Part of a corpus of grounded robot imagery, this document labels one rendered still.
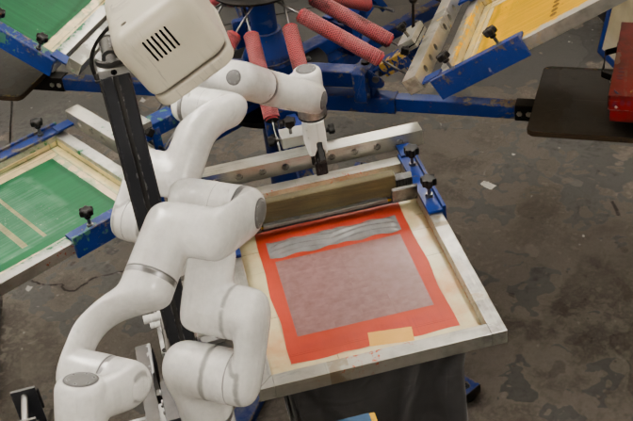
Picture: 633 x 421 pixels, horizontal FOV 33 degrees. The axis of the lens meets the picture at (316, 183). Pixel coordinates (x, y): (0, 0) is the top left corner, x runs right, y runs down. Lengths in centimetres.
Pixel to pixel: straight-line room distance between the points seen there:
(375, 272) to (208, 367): 98
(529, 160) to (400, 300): 227
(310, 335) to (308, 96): 57
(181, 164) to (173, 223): 55
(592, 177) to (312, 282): 222
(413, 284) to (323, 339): 28
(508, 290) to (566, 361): 42
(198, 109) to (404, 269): 77
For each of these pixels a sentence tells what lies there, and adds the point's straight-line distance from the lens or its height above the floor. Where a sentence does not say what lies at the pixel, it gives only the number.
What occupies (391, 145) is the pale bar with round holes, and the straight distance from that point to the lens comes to 307.
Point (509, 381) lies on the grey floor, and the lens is 374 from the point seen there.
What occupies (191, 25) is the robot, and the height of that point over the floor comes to 198.
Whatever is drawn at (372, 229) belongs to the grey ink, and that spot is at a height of 96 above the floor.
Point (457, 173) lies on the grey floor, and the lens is 471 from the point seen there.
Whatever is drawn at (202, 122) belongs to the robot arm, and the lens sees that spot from 221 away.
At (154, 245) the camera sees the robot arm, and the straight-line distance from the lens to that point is 164.
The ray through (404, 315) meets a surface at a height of 96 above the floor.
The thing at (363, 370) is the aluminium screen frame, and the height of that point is 97.
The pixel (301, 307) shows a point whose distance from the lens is 263.
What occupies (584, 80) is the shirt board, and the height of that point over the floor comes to 95.
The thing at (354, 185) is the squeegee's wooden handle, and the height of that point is 106.
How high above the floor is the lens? 267
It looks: 34 degrees down
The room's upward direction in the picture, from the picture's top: 8 degrees counter-clockwise
